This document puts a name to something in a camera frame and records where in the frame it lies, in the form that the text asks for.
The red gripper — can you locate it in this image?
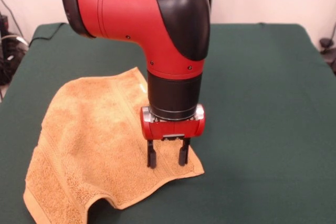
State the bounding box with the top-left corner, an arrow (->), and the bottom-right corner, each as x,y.
140,104 -> 206,169

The orange terry towel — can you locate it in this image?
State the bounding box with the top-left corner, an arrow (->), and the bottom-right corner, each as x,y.
23,67 -> 205,224

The dark green table cloth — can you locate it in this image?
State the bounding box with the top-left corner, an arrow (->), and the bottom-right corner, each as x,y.
0,23 -> 336,224

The black box with red light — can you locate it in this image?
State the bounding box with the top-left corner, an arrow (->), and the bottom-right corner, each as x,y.
0,14 -> 11,36

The black cable tangle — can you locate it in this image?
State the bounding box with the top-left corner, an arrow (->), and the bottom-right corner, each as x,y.
0,34 -> 29,86

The black plug with cable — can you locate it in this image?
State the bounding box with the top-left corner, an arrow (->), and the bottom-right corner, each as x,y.
319,37 -> 336,75

